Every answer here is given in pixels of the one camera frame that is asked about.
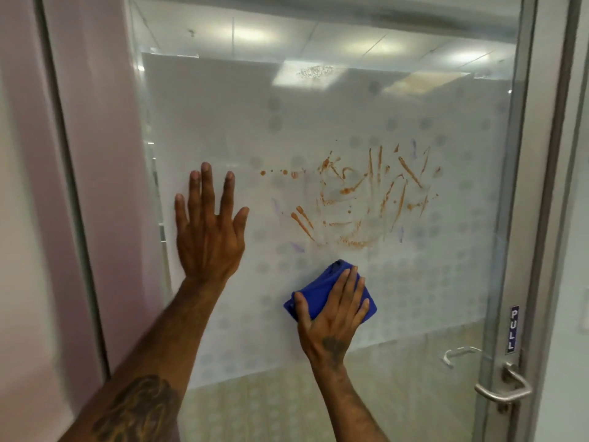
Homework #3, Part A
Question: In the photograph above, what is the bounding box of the person's left forearm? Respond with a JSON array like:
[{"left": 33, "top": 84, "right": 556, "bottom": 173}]
[{"left": 59, "top": 277, "right": 231, "bottom": 442}]

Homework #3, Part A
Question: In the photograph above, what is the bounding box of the grey metal door jamb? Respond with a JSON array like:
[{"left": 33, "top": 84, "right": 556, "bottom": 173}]
[{"left": 519, "top": 0, "right": 589, "bottom": 442}]

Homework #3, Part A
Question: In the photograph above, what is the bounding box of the frosted dotted window film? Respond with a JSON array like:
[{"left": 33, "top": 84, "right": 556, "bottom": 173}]
[{"left": 140, "top": 52, "right": 512, "bottom": 391}]

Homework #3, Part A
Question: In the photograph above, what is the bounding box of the silver inner door handle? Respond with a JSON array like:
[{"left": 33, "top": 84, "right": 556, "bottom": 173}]
[{"left": 442, "top": 346, "right": 483, "bottom": 370}]

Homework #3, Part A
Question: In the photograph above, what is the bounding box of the person's right hand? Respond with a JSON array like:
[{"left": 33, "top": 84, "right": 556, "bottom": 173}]
[{"left": 294, "top": 266, "right": 371, "bottom": 365}]

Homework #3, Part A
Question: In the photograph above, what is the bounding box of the blue cleaning cloth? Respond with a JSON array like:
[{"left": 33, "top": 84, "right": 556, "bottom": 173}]
[{"left": 283, "top": 259, "right": 378, "bottom": 324}]

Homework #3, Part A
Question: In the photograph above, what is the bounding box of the dark door seal strip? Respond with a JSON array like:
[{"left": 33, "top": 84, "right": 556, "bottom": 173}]
[{"left": 34, "top": 0, "right": 112, "bottom": 379}]

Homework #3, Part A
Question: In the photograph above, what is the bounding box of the silver lever door handle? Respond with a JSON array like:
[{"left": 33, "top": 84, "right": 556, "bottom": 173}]
[{"left": 474, "top": 362, "right": 533, "bottom": 406}]

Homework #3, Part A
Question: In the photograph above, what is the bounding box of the glass door with metal frame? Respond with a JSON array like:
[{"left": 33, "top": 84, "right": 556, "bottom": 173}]
[{"left": 123, "top": 0, "right": 540, "bottom": 442}]

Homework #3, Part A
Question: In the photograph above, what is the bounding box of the person's left hand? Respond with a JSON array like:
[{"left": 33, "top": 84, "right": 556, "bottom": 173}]
[{"left": 174, "top": 162, "right": 250, "bottom": 285}]

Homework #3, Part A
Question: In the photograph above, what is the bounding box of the dark door label sticker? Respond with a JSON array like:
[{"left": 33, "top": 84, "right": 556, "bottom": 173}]
[{"left": 506, "top": 305, "right": 521, "bottom": 354}]

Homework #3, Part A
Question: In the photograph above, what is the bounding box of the person's right forearm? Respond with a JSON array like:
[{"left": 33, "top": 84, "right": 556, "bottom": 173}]
[{"left": 310, "top": 355, "right": 390, "bottom": 442}]

